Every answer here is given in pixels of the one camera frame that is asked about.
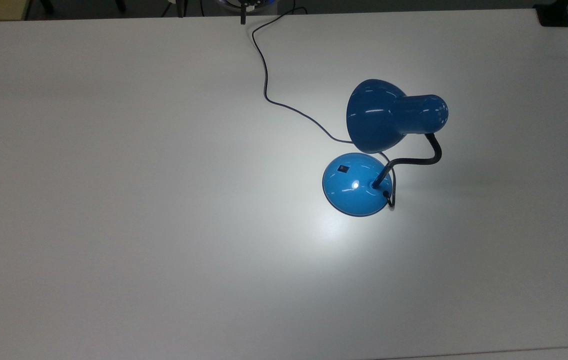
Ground black table clamp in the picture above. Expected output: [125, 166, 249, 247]
[534, 3, 568, 28]

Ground black lamp power cord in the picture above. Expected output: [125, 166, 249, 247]
[251, 6, 396, 211]

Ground blue desk lamp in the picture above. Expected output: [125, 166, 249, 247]
[322, 78, 449, 218]

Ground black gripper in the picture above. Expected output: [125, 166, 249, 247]
[220, 0, 276, 25]

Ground black stand leg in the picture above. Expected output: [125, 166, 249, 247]
[162, 0, 188, 18]

